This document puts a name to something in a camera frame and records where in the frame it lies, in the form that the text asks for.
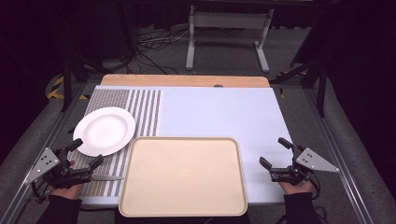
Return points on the beige plastic tray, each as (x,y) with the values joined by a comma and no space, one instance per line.
(183,177)

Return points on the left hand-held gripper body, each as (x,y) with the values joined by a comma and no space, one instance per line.
(46,163)

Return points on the aluminium rail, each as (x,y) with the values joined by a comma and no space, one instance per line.
(40,155)
(339,158)

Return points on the metal table knife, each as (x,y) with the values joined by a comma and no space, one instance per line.
(107,177)

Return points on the white table sheet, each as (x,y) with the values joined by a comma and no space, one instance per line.
(224,115)

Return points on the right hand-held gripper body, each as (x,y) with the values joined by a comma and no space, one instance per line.
(313,161)

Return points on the black stand leg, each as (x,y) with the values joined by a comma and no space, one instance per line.
(322,90)
(66,84)

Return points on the white round plate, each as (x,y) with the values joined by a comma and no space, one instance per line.
(104,130)

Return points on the grey striped placemat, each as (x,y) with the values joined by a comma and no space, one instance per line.
(141,109)

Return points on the person's right hand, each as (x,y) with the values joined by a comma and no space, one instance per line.
(295,189)

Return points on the white metal stand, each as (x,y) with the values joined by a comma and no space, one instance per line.
(229,20)

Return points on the person's left hand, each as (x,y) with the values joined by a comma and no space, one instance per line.
(70,191)

